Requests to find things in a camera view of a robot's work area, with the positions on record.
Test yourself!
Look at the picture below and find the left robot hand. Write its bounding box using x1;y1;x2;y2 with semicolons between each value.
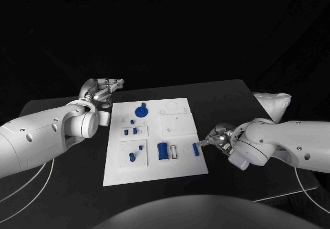
78;78;125;109

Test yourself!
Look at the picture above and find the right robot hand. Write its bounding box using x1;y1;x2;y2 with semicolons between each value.
196;123;238;156

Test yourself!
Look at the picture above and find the white task board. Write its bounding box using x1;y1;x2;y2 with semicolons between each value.
102;97;209;187

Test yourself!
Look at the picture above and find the blue gear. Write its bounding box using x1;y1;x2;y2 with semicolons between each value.
134;102;150;118

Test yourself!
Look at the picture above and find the large blue block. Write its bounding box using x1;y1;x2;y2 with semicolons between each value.
157;142;170;160

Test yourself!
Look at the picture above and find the white plastic bag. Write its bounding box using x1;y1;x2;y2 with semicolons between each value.
252;92;292;124

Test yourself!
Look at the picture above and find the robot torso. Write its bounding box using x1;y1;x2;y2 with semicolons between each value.
89;194;324;229

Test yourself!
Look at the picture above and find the white cable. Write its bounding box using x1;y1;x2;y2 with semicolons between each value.
294;167;330;215
0;162;47;203
0;157;55;224

